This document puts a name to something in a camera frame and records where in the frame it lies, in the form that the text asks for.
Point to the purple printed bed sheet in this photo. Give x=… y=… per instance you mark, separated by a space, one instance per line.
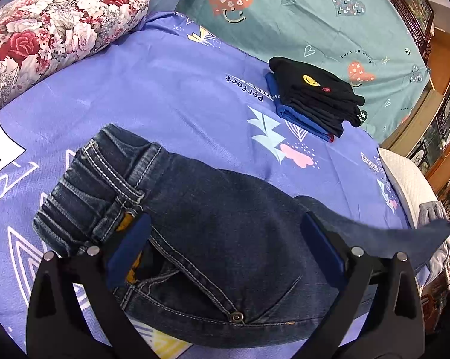
x=154 y=82

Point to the wooden headboard cabinet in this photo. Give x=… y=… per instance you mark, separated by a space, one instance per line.
x=419 y=119

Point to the grey cloth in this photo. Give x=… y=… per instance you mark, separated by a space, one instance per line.
x=432 y=213

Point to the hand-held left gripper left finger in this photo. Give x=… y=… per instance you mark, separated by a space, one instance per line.
x=129 y=254

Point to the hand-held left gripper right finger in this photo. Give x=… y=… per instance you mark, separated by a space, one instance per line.
x=324 y=254

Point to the dark carved framed picture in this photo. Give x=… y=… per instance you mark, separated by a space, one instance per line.
x=408 y=3

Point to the red floral pillow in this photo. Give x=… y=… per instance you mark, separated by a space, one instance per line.
x=60 y=26

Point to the teal heart print blanket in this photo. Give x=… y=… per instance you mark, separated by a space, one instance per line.
x=303 y=18

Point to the stack of folded dark clothes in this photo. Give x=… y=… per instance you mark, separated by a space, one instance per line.
x=314 y=97

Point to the blue folded garment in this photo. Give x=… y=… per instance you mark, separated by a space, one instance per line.
x=284 y=110

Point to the dark blue denim pants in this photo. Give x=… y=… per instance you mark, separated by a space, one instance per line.
x=228 y=232

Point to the white quilted pillow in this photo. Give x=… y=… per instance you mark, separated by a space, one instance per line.
x=404 y=179

